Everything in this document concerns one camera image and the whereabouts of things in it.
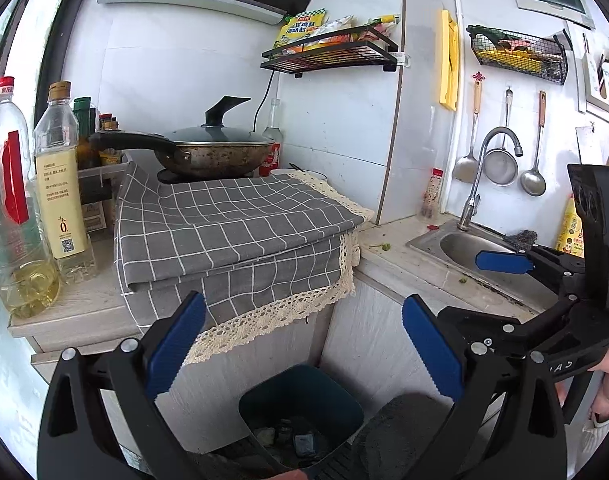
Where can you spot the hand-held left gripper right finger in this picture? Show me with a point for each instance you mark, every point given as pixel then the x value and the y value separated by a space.
pixel 429 345

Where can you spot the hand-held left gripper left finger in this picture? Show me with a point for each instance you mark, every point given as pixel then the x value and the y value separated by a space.
pixel 177 345

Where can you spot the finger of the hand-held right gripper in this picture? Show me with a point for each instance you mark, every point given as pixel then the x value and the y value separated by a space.
pixel 504 262
pixel 507 330

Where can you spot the dark teal trash bin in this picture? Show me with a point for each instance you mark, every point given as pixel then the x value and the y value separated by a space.
pixel 304 385

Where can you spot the person's right forearm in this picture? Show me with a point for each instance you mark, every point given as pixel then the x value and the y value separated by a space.
pixel 592 447

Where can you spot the dark scouring pad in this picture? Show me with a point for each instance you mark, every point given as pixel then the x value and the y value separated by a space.
pixel 522 239

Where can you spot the yellow dish soap bottle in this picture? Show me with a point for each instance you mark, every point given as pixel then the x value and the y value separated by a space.
pixel 569 230

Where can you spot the steel sink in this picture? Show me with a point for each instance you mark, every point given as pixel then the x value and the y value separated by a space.
pixel 464 247

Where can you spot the white counter cabinet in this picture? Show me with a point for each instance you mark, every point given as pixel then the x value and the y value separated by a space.
pixel 374 330

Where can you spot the metal ladle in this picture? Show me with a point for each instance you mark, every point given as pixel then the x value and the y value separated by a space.
pixel 533 182

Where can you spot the metal strainer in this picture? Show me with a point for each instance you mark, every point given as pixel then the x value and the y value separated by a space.
pixel 500 167

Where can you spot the dark grey cloth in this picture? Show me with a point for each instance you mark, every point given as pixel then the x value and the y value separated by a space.
pixel 394 435

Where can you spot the red-capped plastic bottle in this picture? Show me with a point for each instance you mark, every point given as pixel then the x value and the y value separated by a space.
pixel 432 195

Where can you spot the grey checked cloth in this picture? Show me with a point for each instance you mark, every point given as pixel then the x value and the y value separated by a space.
pixel 224 230

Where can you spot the black induction cooker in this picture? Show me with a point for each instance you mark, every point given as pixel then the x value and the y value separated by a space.
pixel 174 177

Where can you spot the clear plastic organizer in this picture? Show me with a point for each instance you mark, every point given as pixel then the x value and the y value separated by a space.
pixel 97 185

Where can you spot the red-label oil bottle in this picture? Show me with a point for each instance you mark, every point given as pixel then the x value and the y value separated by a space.
pixel 14 260

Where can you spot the cream-label oil bottle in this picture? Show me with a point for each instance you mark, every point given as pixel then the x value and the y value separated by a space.
pixel 59 200

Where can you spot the frying pan with lid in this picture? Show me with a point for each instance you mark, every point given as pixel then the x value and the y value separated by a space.
pixel 219 158

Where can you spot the white bowl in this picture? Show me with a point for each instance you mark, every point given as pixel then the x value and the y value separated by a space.
pixel 280 172

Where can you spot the dark green wok lid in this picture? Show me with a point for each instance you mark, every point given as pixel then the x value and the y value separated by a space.
pixel 219 135

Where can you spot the red-lid spice jar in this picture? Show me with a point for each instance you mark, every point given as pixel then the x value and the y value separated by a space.
pixel 105 122

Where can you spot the dark sauce bottle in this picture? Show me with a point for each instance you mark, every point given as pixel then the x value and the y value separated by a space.
pixel 83 125

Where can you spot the clear glass bottle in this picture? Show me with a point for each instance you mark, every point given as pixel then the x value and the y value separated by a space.
pixel 273 120

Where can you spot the red seasoning packet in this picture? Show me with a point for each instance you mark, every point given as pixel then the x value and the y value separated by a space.
pixel 379 27

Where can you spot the white seasoning packet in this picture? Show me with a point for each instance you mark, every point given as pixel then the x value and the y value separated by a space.
pixel 334 30

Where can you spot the yellow seasoning packet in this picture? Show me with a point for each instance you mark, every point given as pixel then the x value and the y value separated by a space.
pixel 299 27

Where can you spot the white wall-mounted box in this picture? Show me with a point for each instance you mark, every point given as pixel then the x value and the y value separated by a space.
pixel 602 80

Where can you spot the yellow wall-mounted holder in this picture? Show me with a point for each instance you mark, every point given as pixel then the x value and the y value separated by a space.
pixel 447 60

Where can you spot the grey wall-mounted bar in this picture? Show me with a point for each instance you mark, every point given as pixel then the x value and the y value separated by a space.
pixel 184 5

